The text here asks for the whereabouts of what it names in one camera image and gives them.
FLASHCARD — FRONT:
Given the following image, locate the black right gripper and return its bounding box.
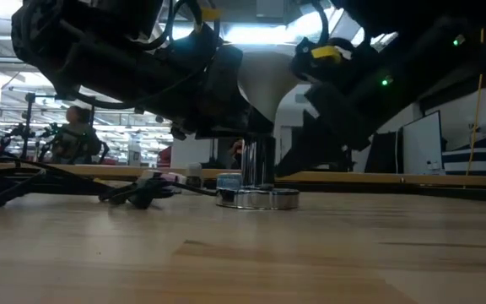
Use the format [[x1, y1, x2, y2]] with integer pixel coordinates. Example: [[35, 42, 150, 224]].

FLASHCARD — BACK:
[[275, 40, 400, 176]]

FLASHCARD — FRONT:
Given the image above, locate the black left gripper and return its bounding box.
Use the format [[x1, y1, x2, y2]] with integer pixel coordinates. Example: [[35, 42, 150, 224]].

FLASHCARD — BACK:
[[158, 24, 274, 139]]

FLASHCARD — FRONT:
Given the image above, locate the white lightbulb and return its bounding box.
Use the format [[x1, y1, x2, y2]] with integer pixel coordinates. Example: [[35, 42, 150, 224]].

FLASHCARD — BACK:
[[236, 41, 312, 124]]

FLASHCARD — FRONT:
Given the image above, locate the chrome lamp socket base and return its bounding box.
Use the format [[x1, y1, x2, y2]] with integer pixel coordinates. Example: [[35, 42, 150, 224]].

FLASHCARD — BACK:
[[214, 133, 301, 211]]

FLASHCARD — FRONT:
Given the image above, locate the blue round cap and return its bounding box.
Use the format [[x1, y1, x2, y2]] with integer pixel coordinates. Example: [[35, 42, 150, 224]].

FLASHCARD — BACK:
[[216, 172, 244, 191]]

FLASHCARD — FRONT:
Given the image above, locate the black monitor panel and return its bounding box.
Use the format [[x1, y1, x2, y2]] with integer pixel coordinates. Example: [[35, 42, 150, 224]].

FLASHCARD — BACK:
[[364, 130, 400, 174]]

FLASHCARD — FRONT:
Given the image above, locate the pink stapler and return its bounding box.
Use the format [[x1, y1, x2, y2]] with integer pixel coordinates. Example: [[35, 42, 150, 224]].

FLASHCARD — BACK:
[[139, 168, 187, 187]]

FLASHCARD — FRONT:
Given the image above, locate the beige wooden desk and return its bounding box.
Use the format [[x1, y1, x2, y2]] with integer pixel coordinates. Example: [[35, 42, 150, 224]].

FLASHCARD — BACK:
[[0, 162, 486, 190]]

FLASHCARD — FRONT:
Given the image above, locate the white board panel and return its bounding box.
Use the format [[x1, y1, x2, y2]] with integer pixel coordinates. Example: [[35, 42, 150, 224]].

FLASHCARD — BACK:
[[402, 110, 444, 176]]

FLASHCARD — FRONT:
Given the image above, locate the person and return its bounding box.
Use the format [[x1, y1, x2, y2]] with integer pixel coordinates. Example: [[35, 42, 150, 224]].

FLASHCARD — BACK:
[[50, 105, 104, 166]]

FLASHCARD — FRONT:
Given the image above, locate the navy white striped box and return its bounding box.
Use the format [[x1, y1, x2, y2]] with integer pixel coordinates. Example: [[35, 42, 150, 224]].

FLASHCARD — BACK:
[[441, 126, 486, 176]]

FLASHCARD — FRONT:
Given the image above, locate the black background robot stand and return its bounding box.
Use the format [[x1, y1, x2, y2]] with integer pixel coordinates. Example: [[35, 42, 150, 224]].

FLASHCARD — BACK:
[[0, 91, 65, 164]]

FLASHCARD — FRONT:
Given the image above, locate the black lamp power cord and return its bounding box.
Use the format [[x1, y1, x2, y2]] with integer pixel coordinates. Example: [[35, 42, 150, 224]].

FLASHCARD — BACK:
[[99, 171, 219, 211]]

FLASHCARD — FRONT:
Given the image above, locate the yellow cable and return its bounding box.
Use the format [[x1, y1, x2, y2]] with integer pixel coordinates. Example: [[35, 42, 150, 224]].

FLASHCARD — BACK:
[[464, 27, 486, 190]]

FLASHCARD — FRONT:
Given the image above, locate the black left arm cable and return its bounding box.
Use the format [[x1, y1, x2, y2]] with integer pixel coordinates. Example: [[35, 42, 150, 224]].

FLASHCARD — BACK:
[[0, 147, 113, 212]]

